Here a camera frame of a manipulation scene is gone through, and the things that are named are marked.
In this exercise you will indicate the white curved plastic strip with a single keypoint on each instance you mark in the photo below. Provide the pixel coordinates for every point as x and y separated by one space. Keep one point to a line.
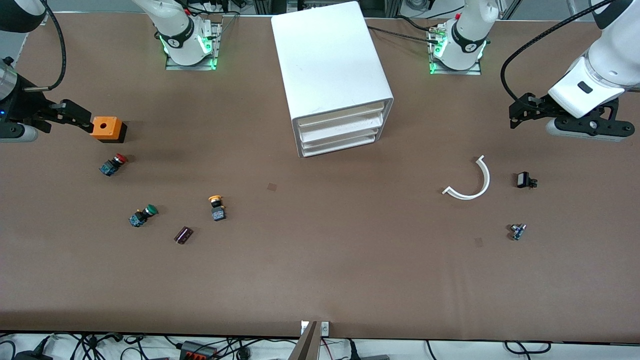
487 179

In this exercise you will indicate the dark purple capacitor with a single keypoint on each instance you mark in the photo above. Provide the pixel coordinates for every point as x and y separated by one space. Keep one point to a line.
183 235

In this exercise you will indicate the red push button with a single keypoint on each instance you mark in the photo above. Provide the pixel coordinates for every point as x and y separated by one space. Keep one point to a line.
112 165

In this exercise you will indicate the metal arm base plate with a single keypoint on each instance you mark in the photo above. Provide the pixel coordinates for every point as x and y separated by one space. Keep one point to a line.
190 67
455 72

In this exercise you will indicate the small blue electronic component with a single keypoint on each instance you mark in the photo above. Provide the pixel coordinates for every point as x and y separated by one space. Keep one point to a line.
517 232

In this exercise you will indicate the orange box with hole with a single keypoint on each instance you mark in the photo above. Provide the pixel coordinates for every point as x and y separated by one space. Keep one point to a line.
105 129

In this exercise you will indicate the yellow push button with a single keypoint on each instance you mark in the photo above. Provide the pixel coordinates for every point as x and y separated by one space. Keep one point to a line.
217 211

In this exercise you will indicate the small black clip part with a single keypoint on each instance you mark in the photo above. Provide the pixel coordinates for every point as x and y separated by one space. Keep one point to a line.
523 179

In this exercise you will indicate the brown angled bar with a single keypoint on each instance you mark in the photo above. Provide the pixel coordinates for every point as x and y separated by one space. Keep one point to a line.
306 347

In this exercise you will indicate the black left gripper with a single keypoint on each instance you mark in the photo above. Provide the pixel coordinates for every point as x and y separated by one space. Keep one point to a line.
541 106

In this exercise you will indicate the small white bracket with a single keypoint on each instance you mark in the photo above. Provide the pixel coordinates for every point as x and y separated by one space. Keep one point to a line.
304 328
325 328

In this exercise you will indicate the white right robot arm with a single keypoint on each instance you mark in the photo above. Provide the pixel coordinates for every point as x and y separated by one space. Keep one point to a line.
165 10

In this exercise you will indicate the green push button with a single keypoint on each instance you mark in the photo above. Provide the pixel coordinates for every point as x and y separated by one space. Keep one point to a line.
142 215

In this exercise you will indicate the brown table cover sheet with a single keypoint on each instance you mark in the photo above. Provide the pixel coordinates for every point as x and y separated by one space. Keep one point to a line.
320 260

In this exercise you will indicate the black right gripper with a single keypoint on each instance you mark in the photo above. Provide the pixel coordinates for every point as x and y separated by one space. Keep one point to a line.
26 104

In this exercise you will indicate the black power strip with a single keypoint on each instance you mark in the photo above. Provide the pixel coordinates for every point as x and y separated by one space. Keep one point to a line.
197 352

